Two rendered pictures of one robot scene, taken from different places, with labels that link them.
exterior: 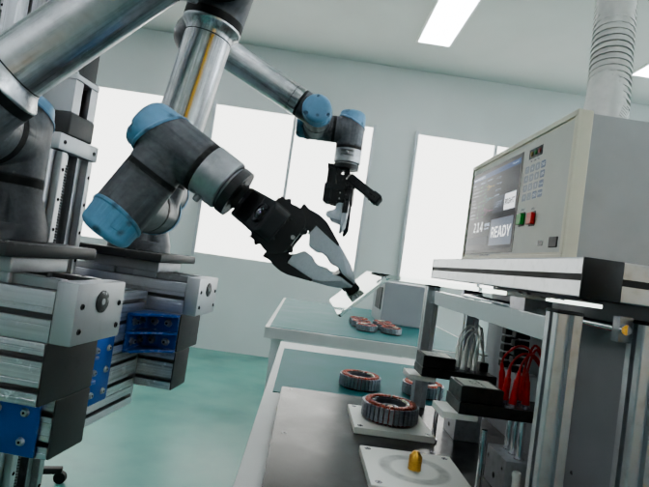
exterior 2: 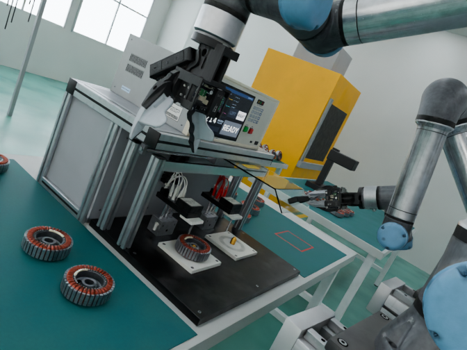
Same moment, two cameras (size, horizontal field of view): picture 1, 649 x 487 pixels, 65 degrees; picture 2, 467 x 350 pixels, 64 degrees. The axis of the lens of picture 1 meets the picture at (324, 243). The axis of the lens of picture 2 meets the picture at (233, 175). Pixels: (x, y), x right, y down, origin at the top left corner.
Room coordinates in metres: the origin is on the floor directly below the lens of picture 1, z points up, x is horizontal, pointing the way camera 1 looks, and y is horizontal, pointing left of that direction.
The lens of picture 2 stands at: (1.93, 0.41, 1.30)
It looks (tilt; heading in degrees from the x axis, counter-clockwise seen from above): 12 degrees down; 212
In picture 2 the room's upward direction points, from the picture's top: 25 degrees clockwise
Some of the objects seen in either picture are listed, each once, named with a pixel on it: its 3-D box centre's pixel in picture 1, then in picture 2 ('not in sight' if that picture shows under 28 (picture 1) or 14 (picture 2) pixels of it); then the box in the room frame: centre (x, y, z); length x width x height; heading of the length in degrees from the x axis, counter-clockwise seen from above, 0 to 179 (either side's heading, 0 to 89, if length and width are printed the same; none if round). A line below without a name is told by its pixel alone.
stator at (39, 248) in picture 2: (422, 387); (48, 242); (1.41, -0.32, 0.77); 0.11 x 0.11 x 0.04
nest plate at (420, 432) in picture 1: (387, 422); (190, 253); (1.02, -0.17, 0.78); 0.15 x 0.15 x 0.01; 2
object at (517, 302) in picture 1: (529, 305); (216, 157); (0.85, -0.35, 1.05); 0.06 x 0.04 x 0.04; 2
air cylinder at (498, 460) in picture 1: (510, 471); (206, 219); (0.78, -0.32, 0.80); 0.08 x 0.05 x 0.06; 2
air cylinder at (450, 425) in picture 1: (462, 420); (162, 223); (1.02, -0.32, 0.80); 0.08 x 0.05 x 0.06; 2
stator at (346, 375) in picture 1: (359, 380); (87, 284); (1.40, -0.15, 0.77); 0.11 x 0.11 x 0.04
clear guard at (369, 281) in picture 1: (445, 302); (263, 182); (0.75, -0.19, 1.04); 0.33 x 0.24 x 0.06; 92
